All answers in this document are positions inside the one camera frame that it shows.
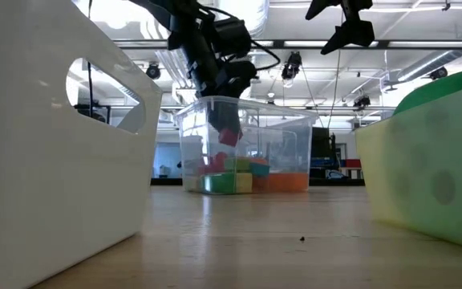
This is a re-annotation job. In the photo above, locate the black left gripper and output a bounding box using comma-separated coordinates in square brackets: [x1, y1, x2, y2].
[198, 59, 258, 136]

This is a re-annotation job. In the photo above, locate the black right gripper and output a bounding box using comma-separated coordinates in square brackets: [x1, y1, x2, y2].
[305, 0, 375, 56]

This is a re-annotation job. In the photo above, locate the small dark red toy brick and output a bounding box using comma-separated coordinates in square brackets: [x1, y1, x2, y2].
[218, 127, 243, 148]

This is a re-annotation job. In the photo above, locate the small lime green toy brick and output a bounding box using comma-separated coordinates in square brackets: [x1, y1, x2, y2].
[223, 157, 252, 173]

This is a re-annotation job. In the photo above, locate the small blue toy brick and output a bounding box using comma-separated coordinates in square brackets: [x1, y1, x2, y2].
[249, 161, 271, 178]

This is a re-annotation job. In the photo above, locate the clear plastic container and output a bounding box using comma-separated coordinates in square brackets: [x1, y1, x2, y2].
[173, 95, 319, 196]

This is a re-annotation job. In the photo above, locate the small pale yellow toy brick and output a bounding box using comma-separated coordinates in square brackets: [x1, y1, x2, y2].
[234, 172, 254, 195]

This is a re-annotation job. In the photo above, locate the orange long toy block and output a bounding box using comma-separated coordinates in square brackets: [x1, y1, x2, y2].
[253, 172, 310, 193]

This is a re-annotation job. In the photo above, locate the yellow translucent plastic bin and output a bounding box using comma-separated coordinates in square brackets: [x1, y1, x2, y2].
[354, 79, 462, 254]

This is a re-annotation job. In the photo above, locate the black ceiling spotlight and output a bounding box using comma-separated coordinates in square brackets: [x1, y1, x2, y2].
[145, 62, 162, 81]
[280, 51, 304, 82]
[352, 95, 373, 110]
[428, 66, 450, 81]

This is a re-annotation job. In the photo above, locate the black background monitor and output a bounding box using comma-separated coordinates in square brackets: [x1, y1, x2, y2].
[73, 103, 112, 125]

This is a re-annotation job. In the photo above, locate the red background chair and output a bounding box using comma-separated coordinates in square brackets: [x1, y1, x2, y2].
[338, 158, 364, 178]

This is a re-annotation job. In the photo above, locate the white plastic bin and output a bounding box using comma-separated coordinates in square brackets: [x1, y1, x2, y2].
[0, 0, 164, 289]

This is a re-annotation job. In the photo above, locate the thin hanging ceiling wire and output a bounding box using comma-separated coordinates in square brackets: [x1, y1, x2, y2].
[326, 10, 345, 129]

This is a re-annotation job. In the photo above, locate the black ceiling light rail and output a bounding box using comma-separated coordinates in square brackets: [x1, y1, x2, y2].
[112, 39, 462, 51]

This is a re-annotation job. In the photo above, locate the silver ventilation duct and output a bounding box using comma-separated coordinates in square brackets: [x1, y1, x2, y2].
[214, 0, 271, 39]
[382, 48, 462, 92]

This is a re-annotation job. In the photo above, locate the thin black dangling cable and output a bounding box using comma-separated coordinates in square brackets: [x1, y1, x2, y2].
[87, 0, 94, 118]

